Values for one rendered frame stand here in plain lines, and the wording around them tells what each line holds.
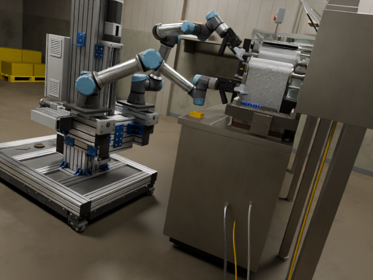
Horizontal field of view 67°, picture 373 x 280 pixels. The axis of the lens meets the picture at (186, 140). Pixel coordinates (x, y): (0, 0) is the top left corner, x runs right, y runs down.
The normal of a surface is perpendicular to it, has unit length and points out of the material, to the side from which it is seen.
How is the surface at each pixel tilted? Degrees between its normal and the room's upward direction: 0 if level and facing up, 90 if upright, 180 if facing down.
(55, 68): 90
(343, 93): 90
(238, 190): 90
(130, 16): 90
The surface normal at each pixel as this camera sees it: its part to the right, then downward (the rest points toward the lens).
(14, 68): 0.89, 0.27
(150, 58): 0.30, 0.25
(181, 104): -0.50, 0.16
